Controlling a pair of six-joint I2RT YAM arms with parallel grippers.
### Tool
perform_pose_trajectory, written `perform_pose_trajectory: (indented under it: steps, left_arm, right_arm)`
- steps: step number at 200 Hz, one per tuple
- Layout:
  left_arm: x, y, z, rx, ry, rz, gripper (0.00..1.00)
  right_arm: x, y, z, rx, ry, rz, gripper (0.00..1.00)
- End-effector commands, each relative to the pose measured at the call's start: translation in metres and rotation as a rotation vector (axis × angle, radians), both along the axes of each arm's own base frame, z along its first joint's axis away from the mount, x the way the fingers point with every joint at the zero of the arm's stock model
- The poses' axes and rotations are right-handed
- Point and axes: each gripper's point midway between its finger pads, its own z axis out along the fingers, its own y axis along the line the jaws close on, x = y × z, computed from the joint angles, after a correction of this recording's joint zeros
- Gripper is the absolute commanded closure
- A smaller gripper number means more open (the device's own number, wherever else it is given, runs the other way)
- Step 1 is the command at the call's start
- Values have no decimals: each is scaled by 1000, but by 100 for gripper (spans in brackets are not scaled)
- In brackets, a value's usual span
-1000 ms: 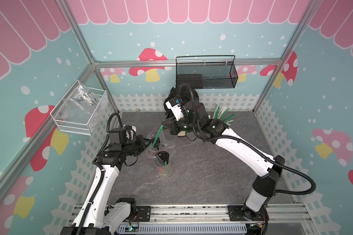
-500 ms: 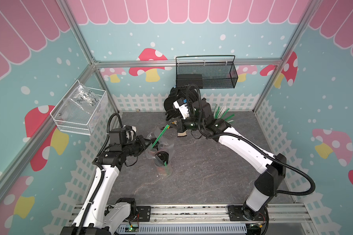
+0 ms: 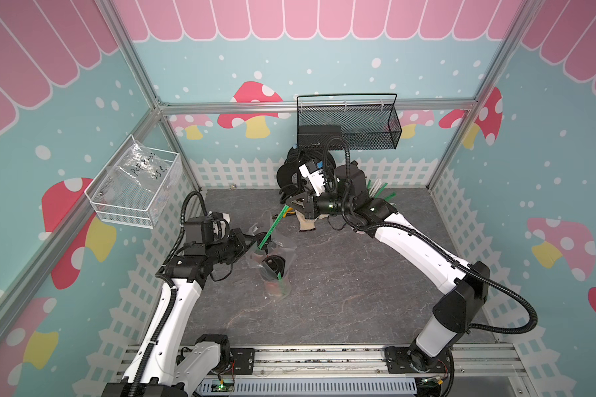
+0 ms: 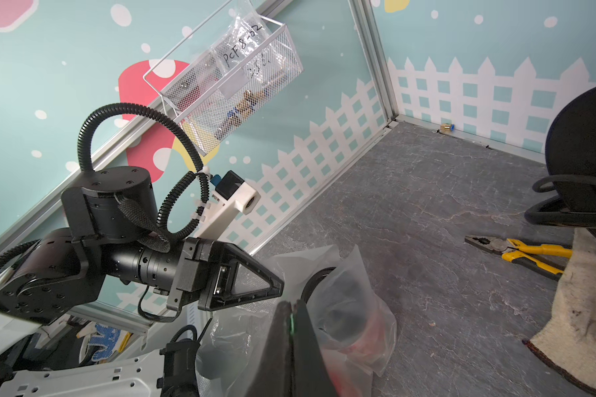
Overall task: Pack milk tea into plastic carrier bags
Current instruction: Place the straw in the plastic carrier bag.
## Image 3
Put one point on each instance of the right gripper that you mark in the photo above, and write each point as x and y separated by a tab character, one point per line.
307	203

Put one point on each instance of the clear bag in white basket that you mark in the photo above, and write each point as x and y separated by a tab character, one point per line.
140	167

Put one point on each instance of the black wire mesh basket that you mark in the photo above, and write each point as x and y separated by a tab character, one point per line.
368	121

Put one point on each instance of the black cable reel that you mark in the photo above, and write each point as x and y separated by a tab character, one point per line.
289	178

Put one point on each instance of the clear plastic carrier bag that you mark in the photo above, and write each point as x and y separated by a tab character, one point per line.
279	244

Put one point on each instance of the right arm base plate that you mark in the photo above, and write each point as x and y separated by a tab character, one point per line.
398	361

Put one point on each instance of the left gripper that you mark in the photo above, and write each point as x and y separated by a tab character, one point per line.
238	241

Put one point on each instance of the bundle of green white straws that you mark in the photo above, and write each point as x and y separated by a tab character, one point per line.
376	188

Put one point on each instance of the black box in basket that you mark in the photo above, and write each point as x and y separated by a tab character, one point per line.
316	136

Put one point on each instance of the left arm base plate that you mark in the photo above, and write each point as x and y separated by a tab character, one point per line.
241	362

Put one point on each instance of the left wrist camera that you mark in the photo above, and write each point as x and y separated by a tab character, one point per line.
204	230

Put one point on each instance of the white wire basket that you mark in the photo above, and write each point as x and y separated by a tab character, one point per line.
134	188

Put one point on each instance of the yellow handled pliers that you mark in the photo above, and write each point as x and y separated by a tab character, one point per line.
290	212

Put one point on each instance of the red milk tea cup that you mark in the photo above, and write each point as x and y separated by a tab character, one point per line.
270	268
258	256

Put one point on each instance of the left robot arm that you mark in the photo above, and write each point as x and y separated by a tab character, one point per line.
159	369

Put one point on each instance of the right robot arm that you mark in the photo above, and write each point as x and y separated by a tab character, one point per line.
464	285

